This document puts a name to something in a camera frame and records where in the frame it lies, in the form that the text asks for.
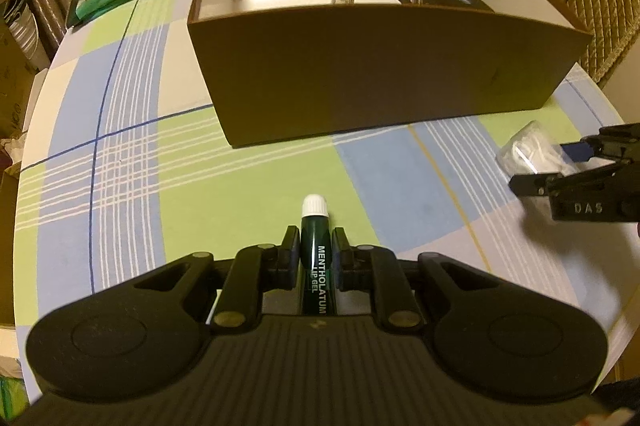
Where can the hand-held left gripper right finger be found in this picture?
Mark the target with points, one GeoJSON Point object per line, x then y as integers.
{"type": "Point", "coordinates": [338, 256]}

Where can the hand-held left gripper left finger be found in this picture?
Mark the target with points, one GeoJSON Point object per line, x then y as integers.
{"type": "Point", "coordinates": [293, 253]}

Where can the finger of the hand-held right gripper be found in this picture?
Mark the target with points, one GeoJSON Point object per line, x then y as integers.
{"type": "Point", "coordinates": [575, 151]}
{"type": "Point", "coordinates": [535, 185]}

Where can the dark green lip gel tube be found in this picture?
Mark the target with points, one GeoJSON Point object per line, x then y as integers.
{"type": "Point", "coordinates": [316, 251]}

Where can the clear floss pick box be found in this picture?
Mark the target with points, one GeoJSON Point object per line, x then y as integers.
{"type": "Point", "coordinates": [537, 151]}

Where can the brown storage box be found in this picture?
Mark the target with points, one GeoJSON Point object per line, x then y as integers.
{"type": "Point", "coordinates": [390, 76]}

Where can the desktop with plaid tablecloth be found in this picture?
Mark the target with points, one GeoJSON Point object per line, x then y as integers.
{"type": "Point", "coordinates": [150, 191]}

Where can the chair with quilted cover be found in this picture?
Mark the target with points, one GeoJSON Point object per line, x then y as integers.
{"type": "Point", "coordinates": [600, 6]}

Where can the stacked cardboard boxes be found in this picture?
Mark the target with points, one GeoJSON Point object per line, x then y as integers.
{"type": "Point", "coordinates": [15, 56]}

